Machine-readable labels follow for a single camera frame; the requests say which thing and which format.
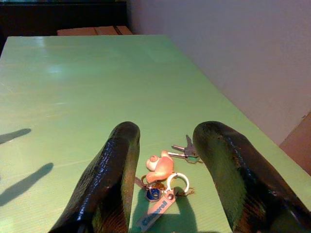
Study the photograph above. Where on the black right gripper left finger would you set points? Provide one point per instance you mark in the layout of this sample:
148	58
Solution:
109	174

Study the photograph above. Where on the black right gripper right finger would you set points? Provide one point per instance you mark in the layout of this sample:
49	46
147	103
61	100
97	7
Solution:
243	174

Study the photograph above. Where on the brown cardboard box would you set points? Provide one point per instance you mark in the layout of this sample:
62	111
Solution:
298	145
92	31

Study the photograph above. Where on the key bunch with figure charm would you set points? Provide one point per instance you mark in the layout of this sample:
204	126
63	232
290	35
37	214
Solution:
160	167

